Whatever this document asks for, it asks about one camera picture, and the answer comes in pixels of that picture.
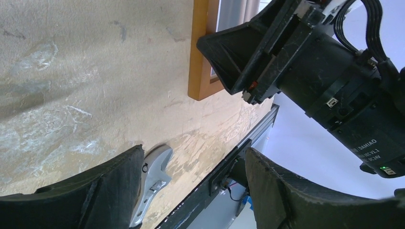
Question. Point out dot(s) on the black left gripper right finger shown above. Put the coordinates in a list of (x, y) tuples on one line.
[(282, 199)]

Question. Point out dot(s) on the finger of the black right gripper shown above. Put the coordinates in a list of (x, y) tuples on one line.
[(239, 54)]

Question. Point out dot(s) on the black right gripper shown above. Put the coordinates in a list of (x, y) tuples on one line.
[(357, 96)]

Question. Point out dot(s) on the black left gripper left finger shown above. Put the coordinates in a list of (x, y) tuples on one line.
[(103, 197)]

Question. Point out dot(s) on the wooden picture frame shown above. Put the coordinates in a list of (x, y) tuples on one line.
[(211, 16)]

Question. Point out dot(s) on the red handled adjustable wrench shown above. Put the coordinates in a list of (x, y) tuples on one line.
[(153, 179)]

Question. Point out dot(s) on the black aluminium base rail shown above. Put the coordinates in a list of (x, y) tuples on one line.
[(231, 167)]

